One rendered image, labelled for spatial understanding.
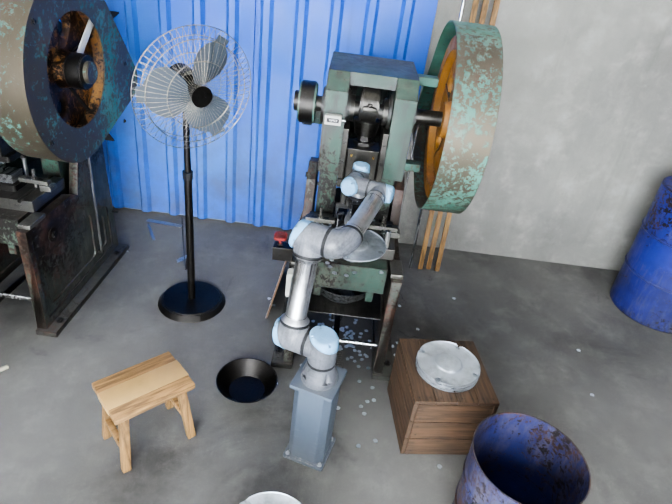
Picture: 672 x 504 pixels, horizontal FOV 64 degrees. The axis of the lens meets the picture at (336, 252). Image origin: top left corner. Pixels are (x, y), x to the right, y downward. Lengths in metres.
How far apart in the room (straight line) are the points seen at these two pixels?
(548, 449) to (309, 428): 0.96
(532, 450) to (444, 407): 0.38
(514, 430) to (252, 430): 1.16
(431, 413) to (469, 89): 1.35
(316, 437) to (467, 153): 1.31
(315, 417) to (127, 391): 0.77
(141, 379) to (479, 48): 1.90
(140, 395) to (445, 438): 1.34
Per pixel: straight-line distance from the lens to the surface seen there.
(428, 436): 2.59
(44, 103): 2.56
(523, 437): 2.42
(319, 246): 1.94
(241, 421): 2.68
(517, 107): 3.83
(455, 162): 2.18
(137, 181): 4.20
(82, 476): 2.60
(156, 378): 2.43
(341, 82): 2.37
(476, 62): 2.22
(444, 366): 2.53
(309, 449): 2.47
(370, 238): 2.54
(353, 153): 2.48
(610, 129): 4.08
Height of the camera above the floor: 2.05
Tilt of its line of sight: 32 degrees down
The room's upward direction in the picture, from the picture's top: 8 degrees clockwise
